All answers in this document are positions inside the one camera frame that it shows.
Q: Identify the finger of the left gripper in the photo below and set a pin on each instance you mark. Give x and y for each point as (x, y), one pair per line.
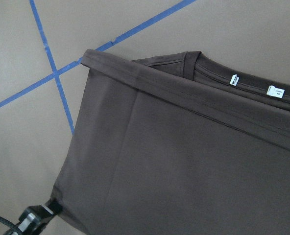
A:
(34, 219)

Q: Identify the brown t-shirt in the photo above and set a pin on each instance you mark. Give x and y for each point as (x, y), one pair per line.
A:
(177, 145)

